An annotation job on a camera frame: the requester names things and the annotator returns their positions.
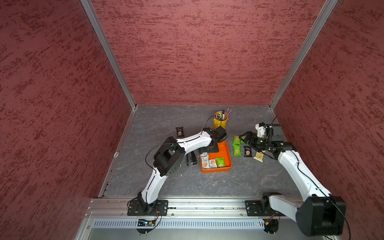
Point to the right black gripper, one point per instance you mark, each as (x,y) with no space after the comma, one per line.
(251,142)

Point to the pens in bucket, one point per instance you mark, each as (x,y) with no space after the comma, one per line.
(222,115)

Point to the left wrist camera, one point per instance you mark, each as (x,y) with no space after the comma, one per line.
(222,134)

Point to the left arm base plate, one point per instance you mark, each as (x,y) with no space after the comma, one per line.
(158,208)

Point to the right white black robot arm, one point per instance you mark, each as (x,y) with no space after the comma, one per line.
(321,213)

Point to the yellow pen holder bucket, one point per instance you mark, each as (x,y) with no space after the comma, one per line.
(217,123)

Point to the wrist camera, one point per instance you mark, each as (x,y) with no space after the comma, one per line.
(270,132)
(222,134)

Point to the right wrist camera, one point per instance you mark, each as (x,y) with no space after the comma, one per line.
(270,132)

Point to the aluminium frame rail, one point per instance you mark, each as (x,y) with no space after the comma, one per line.
(181,207)

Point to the black cookie packet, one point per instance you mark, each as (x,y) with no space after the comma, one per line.
(247,151)
(180,132)

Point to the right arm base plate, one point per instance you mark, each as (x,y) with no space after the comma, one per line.
(254,209)

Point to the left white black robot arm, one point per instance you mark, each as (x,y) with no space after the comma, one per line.
(169,157)

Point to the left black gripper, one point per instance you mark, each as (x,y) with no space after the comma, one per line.
(215,149)

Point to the orange plastic storage box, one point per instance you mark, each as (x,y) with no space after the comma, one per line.
(222,153)

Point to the black stapler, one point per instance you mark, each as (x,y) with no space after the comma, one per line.
(191,159)

